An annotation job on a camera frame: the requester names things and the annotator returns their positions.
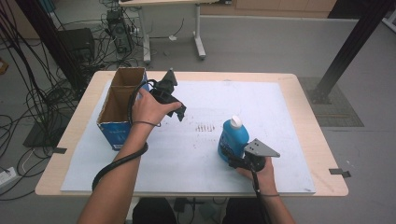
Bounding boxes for black floor plate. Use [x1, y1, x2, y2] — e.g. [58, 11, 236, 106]
[22, 108, 76, 148]

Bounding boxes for blue bottle with white cap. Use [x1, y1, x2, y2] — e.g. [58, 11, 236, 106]
[217, 115, 250, 166]

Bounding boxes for black power adapter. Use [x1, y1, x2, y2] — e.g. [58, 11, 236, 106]
[172, 197, 200, 216]

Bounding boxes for blue cardboard box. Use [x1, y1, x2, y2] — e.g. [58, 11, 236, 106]
[96, 66, 149, 152]

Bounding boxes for left hand-held gripper black cable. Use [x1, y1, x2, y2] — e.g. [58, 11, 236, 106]
[92, 78, 158, 191]

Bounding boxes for person's right leg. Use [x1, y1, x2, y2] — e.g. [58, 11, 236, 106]
[222, 197, 265, 224]

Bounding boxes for person's right hand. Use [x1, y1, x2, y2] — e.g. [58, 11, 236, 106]
[236, 157, 278, 195]

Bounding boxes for person's left leg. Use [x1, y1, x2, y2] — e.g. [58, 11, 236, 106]
[132, 197, 177, 224]

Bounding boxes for tangle of black cables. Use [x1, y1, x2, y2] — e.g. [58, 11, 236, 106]
[0, 0, 148, 202]

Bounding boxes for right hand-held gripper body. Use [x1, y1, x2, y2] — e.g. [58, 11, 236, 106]
[236, 138, 280, 172]

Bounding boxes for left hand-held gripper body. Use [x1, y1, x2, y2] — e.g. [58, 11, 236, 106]
[148, 68, 188, 115]

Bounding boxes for white table mat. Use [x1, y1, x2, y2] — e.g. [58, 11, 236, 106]
[60, 79, 317, 194]

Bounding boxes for person's leg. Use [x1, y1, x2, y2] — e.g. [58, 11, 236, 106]
[222, 197, 265, 224]
[132, 197, 177, 224]

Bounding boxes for person's left hand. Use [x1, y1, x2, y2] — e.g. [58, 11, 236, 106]
[132, 88, 182, 127]

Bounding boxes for black computer tower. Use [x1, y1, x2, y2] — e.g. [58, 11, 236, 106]
[106, 8, 134, 54]

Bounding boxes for wooden table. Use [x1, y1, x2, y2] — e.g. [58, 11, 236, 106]
[35, 70, 349, 198]

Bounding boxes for white desk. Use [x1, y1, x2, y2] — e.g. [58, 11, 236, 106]
[119, 0, 233, 65]

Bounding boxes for black box on floor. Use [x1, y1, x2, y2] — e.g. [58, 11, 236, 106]
[57, 27, 96, 63]

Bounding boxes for white power strip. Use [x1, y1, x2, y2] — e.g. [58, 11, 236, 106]
[0, 166, 19, 189]

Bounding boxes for black frame post with base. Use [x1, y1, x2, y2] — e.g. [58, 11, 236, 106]
[307, 0, 396, 105]

